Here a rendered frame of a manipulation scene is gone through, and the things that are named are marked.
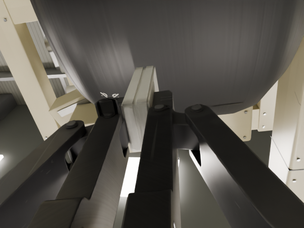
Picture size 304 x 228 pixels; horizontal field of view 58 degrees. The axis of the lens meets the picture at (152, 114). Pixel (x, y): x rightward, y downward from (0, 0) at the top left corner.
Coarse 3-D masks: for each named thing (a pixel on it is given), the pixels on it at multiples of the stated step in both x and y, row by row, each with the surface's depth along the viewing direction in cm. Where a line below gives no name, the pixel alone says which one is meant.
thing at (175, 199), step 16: (160, 112) 13; (160, 128) 12; (144, 144) 11; (160, 144) 11; (144, 160) 10; (160, 160) 10; (176, 160) 12; (144, 176) 9; (160, 176) 9; (176, 176) 11; (144, 192) 8; (160, 192) 8; (176, 192) 10; (128, 208) 7; (144, 208) 7; (160, 208) 7; (176, 208) 9; (128, 224) 7; (144, 224) 7; (160, 224) 6; (176, 224) 8
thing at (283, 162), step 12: (300, 48) 51; (300, 60) 52; (288, 72) 58; (300, 72) 52; (288, 84) 59; (300, 84) 53; (276, 96) 67; (288, 96) 59; (300, 96) 54; (276, 108) 68; (288, 108) 60; (300, 108) 55; (276, 120) 69; (288, 120) 61; (300, 120) 56; (276, 132) 70; (288, 132) 62; (300, 132) 58; (276, 144) 71; (288, 144) 63; (300, 144) 59; (276, 156) 72; (288, 156) 63; (300, 156) 61; (276, 168) 73; (288, 168) 64; (300, 168) 63; (288, 180) 66; (300, 180) 66; (300, 192) 68
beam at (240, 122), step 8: (80, 104) 102; (88, 104) 101; (80, 112) 97; (88, 112) 96; (96, 112) 95; (240, 112) 86; (248, 112) 86; (88, 120) 92; (224, 120) 88; (232, 120) 88; (240, 120) 88; (248, 120) 88; (232, 128) 90; (240, 128) 90; (248, 128) 90; (240, 136) 92; (248, 136) 91; (128, 144) 95
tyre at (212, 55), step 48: (48, 0) 26; (96, 0) 25; (144, 0) 24; (192, 0) 24; (240, 0) 24; (288, 0) 25; (96, 48) 28; (144, 48) 28; (192, 48) 28; (240, 48) 28; (288, 48) 30; (96, 96) 34; (192, 96) 34; (240, 96) 35
